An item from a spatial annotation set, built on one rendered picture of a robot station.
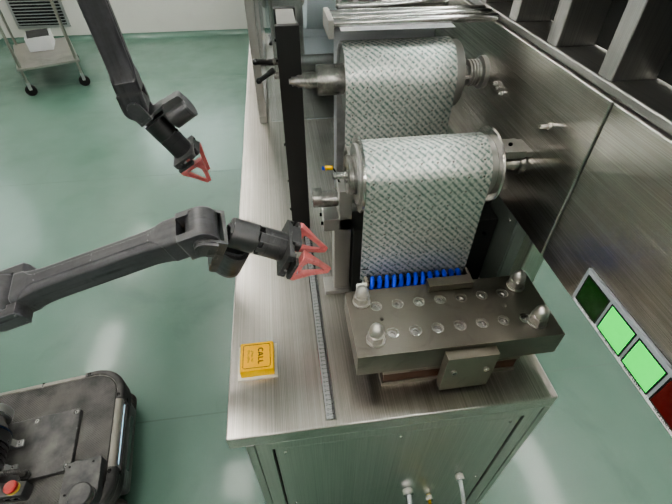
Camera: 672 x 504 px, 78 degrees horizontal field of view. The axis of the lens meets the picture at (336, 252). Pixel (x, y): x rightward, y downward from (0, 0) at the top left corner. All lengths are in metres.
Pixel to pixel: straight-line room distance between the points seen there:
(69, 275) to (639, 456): 2.01
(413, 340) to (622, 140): 0.45
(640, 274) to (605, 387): 1.59
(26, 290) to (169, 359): 1.31
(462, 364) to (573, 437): 1.26
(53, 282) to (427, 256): 0.70
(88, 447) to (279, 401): 0.99
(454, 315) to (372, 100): 0.48
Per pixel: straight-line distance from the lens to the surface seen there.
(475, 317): 0.87
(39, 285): 0.88
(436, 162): 0.78
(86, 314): 2.49
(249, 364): 0.91
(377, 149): 0.77
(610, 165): 0.73
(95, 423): 1.80
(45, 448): 1.81
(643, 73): 0.78
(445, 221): 0.85
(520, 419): 1.05
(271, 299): 1.04
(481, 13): 1.06
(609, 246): 0.73
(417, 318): 0.84
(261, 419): 0.88
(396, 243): 0.85
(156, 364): 2.14
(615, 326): 0.74
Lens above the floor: 1.68
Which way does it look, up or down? 43 degrees down
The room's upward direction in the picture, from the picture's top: straight up
